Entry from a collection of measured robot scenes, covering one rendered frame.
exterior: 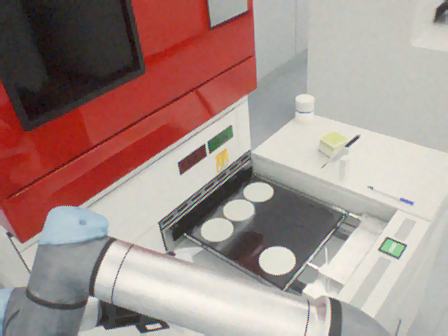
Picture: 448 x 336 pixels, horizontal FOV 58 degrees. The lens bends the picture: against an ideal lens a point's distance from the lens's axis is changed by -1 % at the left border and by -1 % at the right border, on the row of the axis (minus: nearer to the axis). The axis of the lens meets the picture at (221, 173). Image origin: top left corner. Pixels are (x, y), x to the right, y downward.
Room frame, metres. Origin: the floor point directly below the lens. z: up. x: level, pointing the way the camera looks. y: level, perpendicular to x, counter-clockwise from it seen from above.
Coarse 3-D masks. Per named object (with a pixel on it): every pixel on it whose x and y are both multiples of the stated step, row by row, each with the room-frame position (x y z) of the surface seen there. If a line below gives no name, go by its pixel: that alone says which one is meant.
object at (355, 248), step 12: (360, 228) 0.85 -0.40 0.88; (348, 240) 0.81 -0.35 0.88; (360, 240) 0.80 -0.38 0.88; (372, 240) 0.80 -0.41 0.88; (348, 252) 0.77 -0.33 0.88; (360, 252) 0.76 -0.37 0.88; (336, 264) 0.73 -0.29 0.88; (348, 264) 0.72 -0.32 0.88; (324, 288) 0.66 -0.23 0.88; (336, 288) 0.65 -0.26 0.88
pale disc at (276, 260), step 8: (272, 248) 0.80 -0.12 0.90; (280, 248) 0.79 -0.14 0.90; (264, 256) 0.77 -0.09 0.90; (272, 256) 0.77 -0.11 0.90; (280, 256) 0.76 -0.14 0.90; (288, 256) 0.76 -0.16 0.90; (264, 264) 0.74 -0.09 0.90; (272, 264) 0.74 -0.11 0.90; (280, 264) 0.74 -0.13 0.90; (288, 264) 0.73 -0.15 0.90; (272, 272) 0.71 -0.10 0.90; (280, 272) 0.71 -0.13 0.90
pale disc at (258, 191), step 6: (252, 186) 1.09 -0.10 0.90; (258, 186) 1.09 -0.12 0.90; (264, 186) 1.08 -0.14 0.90; (270, 186) 1.08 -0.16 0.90; (246, 192) 1.06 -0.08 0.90; (252, 192) 1.06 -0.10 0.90; (258, 192) 1.05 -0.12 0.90; (264, 192) 1.05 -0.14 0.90; (270, 192) 1.05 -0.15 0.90; (252, 198) 1.03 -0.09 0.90; (258, 198) 1.02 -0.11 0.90; (264, 198) 1.02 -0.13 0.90
